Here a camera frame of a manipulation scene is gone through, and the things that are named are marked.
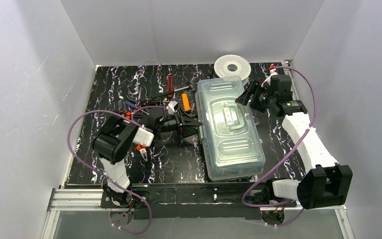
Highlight translucent lid green toolbox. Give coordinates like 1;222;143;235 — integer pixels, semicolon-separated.
195;77;266;181

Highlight orange black needle-nose pliers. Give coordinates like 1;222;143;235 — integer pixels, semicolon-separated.
118;111;133;120

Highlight blue red handle screwdriver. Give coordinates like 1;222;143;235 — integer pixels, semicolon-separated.
125;100;148;115

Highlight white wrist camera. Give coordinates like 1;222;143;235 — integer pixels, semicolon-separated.
262;66;278;87
166;101;179;115

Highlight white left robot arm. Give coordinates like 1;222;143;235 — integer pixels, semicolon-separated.
92;106;201;208

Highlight white filament spool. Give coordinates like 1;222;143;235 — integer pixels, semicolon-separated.
213;54;251;81

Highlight red handle tool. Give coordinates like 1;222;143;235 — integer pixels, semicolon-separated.
166;76;174;99

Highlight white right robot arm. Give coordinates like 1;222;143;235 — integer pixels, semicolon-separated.
195;75;353;209

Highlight orange black cutting pliers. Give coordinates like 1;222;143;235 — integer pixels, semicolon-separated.
135;144;148;162

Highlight orange utility knife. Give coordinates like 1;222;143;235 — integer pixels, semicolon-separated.
181;93;192;113

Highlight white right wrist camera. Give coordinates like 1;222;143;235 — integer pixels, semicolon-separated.
262;66;278;87

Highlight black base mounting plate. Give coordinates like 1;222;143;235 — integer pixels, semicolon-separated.
100;182;285;223

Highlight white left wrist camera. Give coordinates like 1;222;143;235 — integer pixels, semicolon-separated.
166;101;179;115

